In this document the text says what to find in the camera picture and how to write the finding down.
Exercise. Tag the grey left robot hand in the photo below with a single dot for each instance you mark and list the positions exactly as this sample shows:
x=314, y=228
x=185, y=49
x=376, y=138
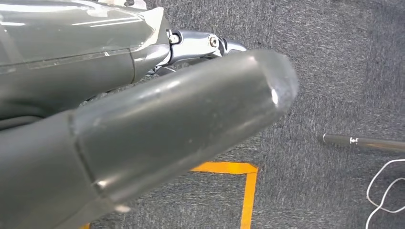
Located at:
x=158, y=126

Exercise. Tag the large stainless steel workbench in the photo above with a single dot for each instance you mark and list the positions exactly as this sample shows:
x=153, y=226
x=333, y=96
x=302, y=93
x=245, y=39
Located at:
x=373, y=143

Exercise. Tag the yellow floor tape square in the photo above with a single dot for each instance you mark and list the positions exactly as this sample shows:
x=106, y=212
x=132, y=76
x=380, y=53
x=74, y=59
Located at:
x=250, y=196

